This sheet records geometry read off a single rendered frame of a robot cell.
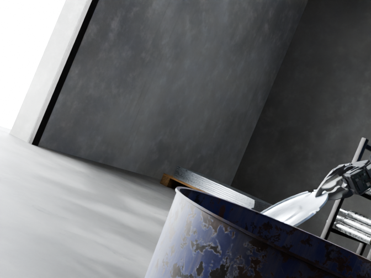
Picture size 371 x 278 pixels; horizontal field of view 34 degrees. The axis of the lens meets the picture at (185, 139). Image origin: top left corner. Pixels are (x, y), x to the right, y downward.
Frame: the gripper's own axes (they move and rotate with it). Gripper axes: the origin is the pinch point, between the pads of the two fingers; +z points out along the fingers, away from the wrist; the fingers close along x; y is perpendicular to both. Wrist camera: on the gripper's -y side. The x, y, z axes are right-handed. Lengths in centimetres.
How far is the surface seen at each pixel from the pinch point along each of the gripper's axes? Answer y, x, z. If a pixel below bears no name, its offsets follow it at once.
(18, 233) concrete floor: -59, -23, 90
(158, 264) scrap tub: 92, -31, 46
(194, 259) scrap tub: 99, -32, 42
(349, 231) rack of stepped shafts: -154, 76, -48
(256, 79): -655, 22, -168
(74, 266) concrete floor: -43, -6, 76
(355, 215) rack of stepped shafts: -160, 72, -57
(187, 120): -556, 18, -45
